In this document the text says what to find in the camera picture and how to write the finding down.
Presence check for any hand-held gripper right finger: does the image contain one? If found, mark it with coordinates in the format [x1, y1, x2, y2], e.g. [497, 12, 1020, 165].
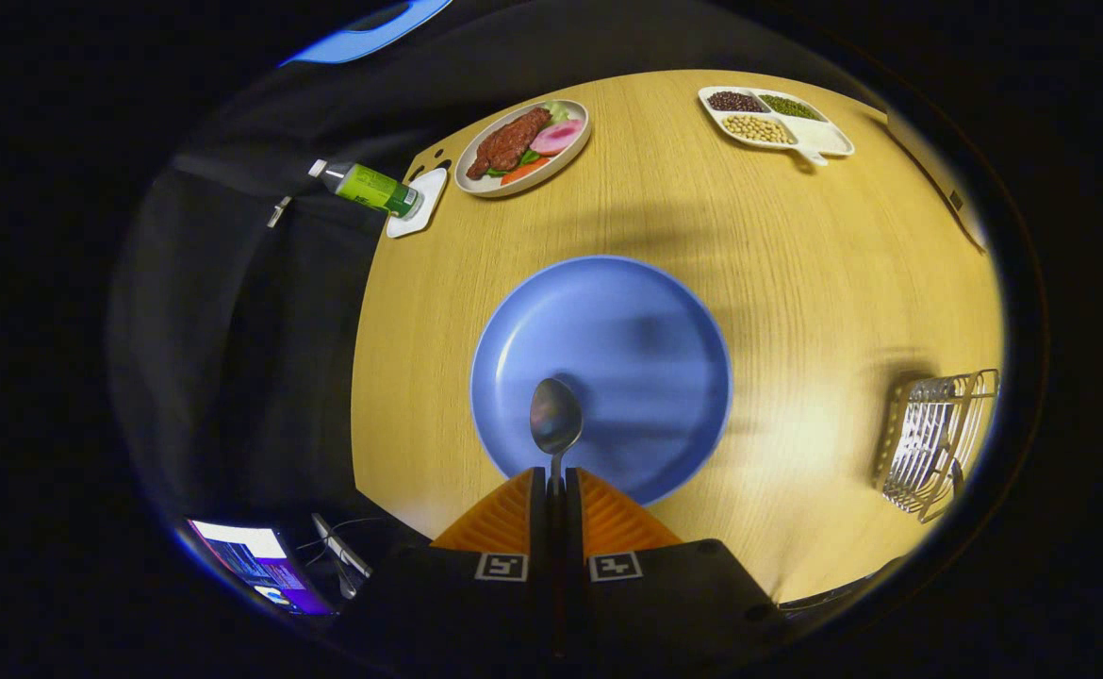
[564, 467, 785, 661]

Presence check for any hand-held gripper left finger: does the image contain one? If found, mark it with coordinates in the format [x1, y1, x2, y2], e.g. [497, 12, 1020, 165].
[352, 467, 554, 661]

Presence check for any silver spoon with brown handle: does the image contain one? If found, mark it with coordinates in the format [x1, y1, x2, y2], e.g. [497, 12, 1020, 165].
[529, 377, 584, 501]

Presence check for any blue round plate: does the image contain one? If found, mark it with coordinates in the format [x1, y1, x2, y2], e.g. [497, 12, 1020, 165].
[469, 255, 733, 507]

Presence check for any laptop screen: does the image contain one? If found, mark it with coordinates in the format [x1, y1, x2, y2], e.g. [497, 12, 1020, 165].
[186, 517, 337, 619]

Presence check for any beige plate of food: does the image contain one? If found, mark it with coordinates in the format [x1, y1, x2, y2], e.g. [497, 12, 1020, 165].
[454, 99, 593, 199]

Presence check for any white square coaster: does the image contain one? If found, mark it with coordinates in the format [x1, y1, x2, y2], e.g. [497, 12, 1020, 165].
[386, 167, 449, 240]

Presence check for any green label water bottle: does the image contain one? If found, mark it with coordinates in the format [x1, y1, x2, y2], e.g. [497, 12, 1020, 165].
[307, 158, 425, 220]

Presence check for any brown steak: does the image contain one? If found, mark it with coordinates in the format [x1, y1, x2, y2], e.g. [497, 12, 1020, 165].
[465, 107, 552, 181]

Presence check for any pink ham slice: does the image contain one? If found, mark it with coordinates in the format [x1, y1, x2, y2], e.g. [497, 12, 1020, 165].
[529, 119, 585, 157]

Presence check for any pile of yellow soybeans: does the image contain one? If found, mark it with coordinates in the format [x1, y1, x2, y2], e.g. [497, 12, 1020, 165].
[721, 114, 798, 145]

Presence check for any white divided tray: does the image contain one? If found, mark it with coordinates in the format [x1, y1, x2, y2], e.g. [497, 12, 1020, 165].
[698, 86, 856, 168]

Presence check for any pile of green beans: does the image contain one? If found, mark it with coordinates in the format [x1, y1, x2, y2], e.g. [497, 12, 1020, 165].
[761, 94, 821, 121]

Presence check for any white toaster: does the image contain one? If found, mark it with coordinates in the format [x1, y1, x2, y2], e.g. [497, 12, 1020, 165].
[886, 108, 991, 254]

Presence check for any metal wire basket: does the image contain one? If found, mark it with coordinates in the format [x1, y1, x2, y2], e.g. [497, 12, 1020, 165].
[872, 368, 1001, 525]

